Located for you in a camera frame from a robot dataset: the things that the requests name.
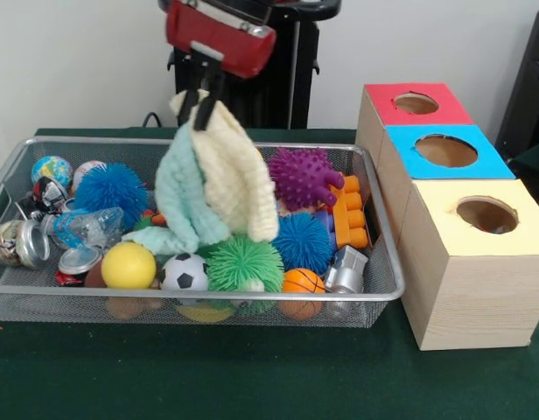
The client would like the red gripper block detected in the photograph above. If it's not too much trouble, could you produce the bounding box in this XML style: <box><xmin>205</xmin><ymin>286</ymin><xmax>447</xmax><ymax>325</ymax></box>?
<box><xmin>165</xmin><ymin>0</ymin><xmax>277</xmax><ymax>131</ymax></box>

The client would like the cream waffle cloth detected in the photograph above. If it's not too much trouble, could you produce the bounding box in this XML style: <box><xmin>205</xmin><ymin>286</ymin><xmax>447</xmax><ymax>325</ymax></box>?
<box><xmin>169</xmin><ymin>89</ymin><xmax>280</xmax><ymax>242</ymax></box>

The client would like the mint waffle cloth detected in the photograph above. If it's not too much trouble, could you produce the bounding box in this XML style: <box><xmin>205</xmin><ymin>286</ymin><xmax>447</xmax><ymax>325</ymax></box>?
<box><xmin>122</xmin><ymin>126</ymin><xmax>231</xmax><ymax>256</ymax></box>

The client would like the shallow mesh bin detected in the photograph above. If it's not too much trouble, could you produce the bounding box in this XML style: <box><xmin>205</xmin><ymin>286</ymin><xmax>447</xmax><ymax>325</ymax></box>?
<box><xmin>0</xmin><ymin>136</ymin><xmax>405</xmax><ymax>329</ymax></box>

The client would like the wooden box with three holes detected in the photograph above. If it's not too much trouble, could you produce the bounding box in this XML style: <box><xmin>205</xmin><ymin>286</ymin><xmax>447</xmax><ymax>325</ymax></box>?
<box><xmin>355</xmin><ymin>82</ymin><xmax>539</xmax><ymax>351</ymax></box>

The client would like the purple spiky toy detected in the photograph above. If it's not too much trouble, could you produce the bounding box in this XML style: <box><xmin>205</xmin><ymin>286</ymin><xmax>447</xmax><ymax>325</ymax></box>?
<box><xmin>269</xmin><ymin>147</ymin><xmax>346</xmax><ymax>214</ymax></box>

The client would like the blue spiky ball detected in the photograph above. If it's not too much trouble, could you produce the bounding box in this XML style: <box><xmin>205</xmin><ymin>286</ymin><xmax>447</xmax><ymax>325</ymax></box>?
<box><xmin>271</xmin><ymin>213</ymin><xmax>334</xmax><ymax>272</ymax></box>
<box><xmin>74</xmin><ymin>164</ymin><xmax>149</xmax><ymax>233</ymax></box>

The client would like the small globe ball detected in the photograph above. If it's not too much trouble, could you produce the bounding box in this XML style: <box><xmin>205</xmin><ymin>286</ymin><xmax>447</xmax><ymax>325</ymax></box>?
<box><xmin>31</xmin><ymin>156</ymin><xmax>74</xmax><ymax>187</ymax></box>

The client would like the green spiky puffer toy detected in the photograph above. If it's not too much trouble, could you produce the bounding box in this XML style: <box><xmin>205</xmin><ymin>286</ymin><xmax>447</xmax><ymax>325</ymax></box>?
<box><xmin>206</xmin><ymin>234</ymin><xmax>284</xmax><ymax>293</ymax></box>

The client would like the small soccer ball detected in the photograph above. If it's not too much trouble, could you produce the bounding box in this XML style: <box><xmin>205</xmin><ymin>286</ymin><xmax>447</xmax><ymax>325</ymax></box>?
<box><xmin>158</xmin><ymin>252</ymin><xmax>209</xmax><ymax>292</ymax></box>

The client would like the plain yellow ball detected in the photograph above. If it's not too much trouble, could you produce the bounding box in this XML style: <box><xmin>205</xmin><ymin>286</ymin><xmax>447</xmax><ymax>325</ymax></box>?
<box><xmin>101</xmin><ymin>241</ymin><xmax>158</xmax><ymax>290</ymax></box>

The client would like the orange building block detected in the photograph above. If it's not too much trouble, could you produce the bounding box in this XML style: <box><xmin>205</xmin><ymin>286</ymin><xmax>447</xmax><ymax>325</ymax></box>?
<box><xmin>328</xmin><ymin>174</ymin><xmax>369</xmax><ymax>249</ymax></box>

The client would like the small orange basketball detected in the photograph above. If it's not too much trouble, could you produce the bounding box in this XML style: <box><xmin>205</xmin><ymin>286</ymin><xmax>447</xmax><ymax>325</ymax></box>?
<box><xmin>281</xmin><ymin>268</ymin><xmax>326</xmax><ymax>320</ymax></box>

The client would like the silver toy vehicle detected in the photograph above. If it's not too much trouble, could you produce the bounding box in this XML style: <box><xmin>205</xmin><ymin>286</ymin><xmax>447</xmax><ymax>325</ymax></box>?
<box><xmin>324</xmin><ymin>244</ymin><xmax>369</xmax><ymax>295</ymax></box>

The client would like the dark green table cloth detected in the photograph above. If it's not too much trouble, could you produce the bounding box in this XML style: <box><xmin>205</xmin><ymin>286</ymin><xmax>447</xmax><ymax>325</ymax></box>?
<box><xmin>505</xmin><ymin>138</ymin><xmax>539</xmax><ymax>207</ymax></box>
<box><xmin>0</xmin><ymin>126</ymin><xmax>539</xmax><ymax>420</ymax></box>

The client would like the black upright panel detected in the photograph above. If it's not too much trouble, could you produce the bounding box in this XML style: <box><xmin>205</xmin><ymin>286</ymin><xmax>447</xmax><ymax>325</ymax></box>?
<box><xmin>494</xmin><ymin>6</ymin><xmax>539</xmax><ymax>152</ymax></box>

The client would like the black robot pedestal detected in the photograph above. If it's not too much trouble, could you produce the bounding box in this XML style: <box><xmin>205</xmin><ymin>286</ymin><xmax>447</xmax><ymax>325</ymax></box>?
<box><xmin>157</xmin><ymin>0</ymin><xmax>343</xmax><ymax>130</ymax></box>

